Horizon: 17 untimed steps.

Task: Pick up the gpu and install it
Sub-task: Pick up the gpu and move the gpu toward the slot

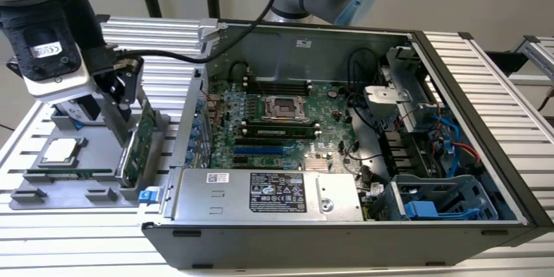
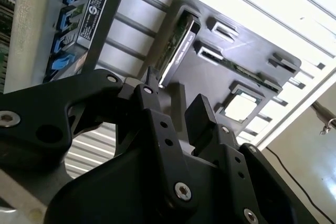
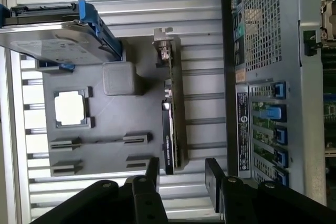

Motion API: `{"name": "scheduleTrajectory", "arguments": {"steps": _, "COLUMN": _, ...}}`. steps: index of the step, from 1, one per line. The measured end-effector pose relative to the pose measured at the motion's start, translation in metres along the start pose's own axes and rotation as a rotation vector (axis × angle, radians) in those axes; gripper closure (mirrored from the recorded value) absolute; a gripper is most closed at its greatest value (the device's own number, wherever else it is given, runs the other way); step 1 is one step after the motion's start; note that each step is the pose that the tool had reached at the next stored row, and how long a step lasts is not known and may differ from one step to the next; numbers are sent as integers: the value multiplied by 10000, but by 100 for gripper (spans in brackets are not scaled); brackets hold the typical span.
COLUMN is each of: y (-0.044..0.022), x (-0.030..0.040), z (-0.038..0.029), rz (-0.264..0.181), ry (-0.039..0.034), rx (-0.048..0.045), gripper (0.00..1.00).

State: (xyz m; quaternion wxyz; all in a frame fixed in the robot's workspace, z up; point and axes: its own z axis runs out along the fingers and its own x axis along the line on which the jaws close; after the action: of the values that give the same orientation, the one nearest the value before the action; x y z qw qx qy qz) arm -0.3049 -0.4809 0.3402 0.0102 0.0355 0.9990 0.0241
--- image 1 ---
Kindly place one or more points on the metal drive cage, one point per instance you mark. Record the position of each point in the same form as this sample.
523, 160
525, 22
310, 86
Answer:
389, 95

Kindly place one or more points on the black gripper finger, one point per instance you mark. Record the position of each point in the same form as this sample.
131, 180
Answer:
127, 79
90, 108

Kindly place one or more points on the hard disk in blue carrier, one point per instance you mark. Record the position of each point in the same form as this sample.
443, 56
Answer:
71, 111

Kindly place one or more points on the silver power supply unit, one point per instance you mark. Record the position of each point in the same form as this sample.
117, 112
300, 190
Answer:
234, 199

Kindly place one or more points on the green graphics card black shroud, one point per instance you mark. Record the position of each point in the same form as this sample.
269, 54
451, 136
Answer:
144, 140

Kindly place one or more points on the blue case latch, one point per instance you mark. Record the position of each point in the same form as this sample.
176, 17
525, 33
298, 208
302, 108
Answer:
149, 195

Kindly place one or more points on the metal slat side table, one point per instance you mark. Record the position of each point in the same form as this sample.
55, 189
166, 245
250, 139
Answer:
537, 50

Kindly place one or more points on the silver CPU chip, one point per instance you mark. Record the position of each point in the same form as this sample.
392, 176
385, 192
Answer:
63, 149

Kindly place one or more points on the grey parts rack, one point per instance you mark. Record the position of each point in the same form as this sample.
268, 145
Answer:
99, 160

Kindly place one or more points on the black expansion slot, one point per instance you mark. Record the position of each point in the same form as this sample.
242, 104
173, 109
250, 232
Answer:
260, 142

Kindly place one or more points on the blue expansion slot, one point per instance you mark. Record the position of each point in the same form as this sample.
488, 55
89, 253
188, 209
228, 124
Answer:
260, 151

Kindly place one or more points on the green RAM stick with label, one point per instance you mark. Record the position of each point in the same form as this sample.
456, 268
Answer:
277, 132

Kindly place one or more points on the black open PC case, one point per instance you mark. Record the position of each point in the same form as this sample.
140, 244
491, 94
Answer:
304, 248

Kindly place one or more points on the silver coin battery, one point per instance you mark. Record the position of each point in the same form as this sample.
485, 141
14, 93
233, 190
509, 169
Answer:
333, 93

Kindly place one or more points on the grey plastic disk bay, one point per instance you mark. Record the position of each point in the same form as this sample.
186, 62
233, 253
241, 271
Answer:
437, 181

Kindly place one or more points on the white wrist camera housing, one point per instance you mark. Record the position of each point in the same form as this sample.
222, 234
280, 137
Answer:
57, 85

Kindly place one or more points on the blue plastic disk carrier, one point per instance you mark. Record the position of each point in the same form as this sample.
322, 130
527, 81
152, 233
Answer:
420, 210

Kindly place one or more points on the green motherboard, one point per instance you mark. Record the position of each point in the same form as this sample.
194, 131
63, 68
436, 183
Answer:
321, 121

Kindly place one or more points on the silver finned heatsink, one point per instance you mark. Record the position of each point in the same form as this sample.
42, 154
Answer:
318, 165

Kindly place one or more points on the metal CPU socket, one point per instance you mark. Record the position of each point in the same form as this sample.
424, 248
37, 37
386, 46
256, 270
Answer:
284, 108

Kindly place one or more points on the black wrist camera with label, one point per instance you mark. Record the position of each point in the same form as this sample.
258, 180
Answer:
18, 30

